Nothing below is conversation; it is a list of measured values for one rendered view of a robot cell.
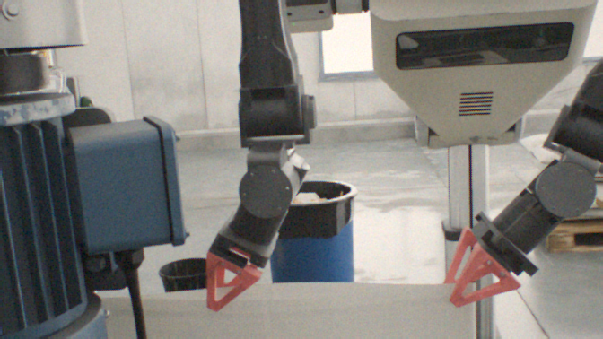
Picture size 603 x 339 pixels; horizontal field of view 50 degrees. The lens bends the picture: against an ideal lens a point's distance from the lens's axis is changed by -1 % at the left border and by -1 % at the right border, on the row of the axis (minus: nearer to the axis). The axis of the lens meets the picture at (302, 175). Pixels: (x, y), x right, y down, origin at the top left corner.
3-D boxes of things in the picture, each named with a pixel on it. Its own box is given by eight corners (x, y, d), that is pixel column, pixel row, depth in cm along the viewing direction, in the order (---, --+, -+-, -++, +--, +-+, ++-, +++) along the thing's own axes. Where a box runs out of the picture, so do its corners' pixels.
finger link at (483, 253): (434, 292, 75) (493, 234, 73) (427, 271, 82) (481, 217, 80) (477, 330, 75) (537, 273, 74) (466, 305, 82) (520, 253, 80)
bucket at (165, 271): (225, 301, 356) (221, 256, 351) (214, 325, 327) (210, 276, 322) (171, 303, 358) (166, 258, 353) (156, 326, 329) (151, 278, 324)
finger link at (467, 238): (432, 284, 77) (489, 228, 75) (424, 264, 84) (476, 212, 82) (473, 321, 78) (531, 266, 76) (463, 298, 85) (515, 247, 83)
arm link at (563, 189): (633, 137, 75) (563, 105, 78) (656, 129, 64) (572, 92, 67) (583, 228, 77) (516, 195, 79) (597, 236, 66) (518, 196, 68)
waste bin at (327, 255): (362, 295, 352) (356, 178, 339) (365, 338, 301) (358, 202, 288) (273, 299, 355) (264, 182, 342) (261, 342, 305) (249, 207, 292)
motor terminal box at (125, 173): (172, 242, 58) (157, 113, 56) (197, 277, 49) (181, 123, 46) (75, 259, 56) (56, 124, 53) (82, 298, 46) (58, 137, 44)
